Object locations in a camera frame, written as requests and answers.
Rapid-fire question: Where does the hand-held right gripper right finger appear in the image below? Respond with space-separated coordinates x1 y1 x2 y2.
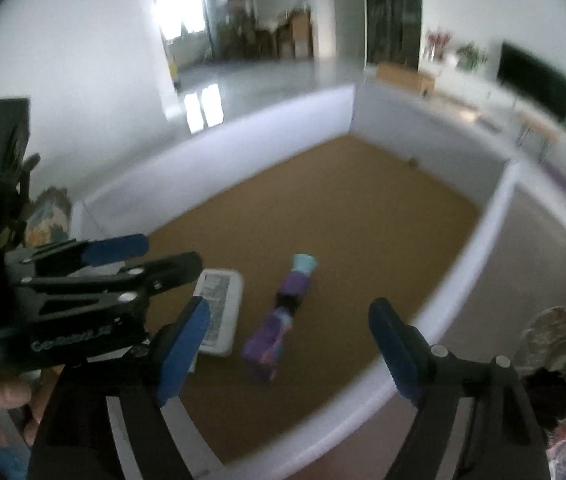
368 298 552 480

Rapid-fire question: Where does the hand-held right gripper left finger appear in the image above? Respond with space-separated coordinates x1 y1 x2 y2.
28 296 211 480

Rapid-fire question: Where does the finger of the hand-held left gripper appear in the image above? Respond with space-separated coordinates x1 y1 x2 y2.
6 233 150 277
13 251 204 322

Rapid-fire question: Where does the white flat tray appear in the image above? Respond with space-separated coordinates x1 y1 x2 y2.
195 268 243 358

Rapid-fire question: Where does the patterned cushion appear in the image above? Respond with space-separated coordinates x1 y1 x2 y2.
26 187 74 251

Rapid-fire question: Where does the purple patterned pouch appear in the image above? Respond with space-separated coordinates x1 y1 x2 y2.
241 271 312 382

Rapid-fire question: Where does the light blue cloth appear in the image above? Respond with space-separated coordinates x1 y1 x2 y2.
290 254 319 276

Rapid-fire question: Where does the black cloth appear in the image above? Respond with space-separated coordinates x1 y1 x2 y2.
523 367 566 431

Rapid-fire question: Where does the patterned round rug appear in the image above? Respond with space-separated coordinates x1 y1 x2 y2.
518 307 566 386

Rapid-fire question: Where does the purple floor mat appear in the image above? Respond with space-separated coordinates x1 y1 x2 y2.
545 165 566 193

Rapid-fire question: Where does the dark wooden chair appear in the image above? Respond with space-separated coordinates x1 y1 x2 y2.
218 12 254 58

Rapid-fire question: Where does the round wooden tray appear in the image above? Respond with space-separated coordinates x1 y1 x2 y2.
433 94 481 121

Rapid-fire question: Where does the wooden stool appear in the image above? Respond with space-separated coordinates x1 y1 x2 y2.
515 110 561 163

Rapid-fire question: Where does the cardboard box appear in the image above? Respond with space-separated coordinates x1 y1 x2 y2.
375 62 436 95

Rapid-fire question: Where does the light wooden chair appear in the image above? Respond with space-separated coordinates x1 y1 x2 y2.
290 10 312 58

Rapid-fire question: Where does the white television cabinet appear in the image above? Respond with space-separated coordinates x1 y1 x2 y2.
420 57 566 161

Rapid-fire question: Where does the black television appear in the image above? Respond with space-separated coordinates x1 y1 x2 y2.
497 42 566 121

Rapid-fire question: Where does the green potted plant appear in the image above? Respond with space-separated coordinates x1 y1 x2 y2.
455 42 488 72

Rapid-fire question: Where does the red flower bouquet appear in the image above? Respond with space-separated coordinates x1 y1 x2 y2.
424 29 451 61

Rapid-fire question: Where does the dark glass cabinet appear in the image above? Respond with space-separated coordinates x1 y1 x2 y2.
364 0 423 68

